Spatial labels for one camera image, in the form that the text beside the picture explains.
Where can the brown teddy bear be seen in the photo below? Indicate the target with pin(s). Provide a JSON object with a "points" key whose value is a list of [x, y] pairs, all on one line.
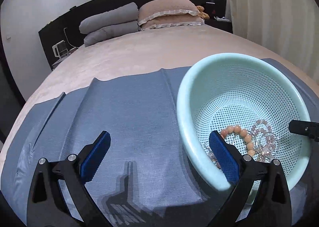
{"points": [[201, 11]]}

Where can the blue cloth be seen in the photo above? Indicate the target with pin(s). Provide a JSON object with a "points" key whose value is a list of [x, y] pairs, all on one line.
{"points": [[137, 117]]}

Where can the cream curtain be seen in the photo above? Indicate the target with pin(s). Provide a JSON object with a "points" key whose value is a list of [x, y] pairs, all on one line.
{"points": [[274, 17]]}

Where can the pink frilled pillow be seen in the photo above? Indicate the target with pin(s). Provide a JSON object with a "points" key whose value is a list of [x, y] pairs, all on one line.
{"points": [[167, 7], [172, 21]]}

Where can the white kettle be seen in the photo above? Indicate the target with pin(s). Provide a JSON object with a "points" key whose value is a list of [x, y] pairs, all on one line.
{"points": [[59, 50]]}

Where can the black headboard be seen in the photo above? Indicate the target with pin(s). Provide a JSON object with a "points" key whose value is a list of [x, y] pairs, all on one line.
{"points": [[62, 29]]}

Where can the teal plastic mesh basket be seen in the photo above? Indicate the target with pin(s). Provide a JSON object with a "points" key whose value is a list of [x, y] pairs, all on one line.
{"points": [[236, 92]]}

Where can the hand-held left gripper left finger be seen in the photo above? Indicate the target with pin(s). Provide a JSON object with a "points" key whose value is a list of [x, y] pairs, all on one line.
{"points": [[96, 157]]}

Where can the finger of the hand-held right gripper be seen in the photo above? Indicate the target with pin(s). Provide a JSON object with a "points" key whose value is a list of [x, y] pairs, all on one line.
{"points": [[304, 127]]}

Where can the grey pillow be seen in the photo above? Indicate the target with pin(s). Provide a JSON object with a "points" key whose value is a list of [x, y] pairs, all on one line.
{"points": [[109, 33], [109, 16]]}

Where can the black nightstand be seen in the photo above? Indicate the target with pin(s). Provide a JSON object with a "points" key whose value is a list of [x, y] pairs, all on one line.
{"points": [[220, 24]]}

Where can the beige bed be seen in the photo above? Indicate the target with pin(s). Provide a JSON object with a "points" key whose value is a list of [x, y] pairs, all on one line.
{"points": [[124, 52]]}

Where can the black box with red triangle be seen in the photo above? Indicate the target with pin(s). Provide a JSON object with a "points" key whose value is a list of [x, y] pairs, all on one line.
{"points": [[211, 11]]}

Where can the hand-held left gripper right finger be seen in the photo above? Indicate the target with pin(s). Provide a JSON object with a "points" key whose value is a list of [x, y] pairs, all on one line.
{"points": [[224, 159]]}

